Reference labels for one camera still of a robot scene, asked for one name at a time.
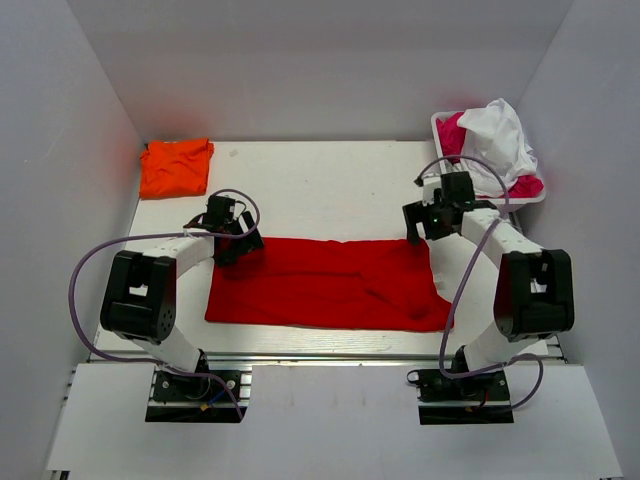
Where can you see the folded orange t-shirt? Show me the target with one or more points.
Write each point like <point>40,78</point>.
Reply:
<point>175,169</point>

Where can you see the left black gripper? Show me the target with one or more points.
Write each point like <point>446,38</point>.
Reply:
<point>229,257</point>

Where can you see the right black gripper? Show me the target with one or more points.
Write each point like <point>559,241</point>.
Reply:
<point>414,213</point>

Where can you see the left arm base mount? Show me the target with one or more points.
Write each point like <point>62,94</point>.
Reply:
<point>178,399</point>

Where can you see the pink t-shirt in basket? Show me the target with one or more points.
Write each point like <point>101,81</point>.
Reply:
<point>452,137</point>

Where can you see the white t-shirt in basket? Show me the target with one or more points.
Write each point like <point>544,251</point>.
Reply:
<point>496,152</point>

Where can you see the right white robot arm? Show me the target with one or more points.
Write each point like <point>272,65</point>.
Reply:
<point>534,297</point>

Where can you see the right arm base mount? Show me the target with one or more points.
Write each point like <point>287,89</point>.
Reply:
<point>480,400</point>

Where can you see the red t-shirt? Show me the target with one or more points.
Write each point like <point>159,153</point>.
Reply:
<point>353,285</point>

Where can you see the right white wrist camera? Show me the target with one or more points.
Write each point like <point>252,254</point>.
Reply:
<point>430,184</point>

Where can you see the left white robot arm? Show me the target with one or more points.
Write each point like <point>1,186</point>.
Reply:
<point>140,302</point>

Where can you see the white plastic basket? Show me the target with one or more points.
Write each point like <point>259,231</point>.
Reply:
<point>520,200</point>

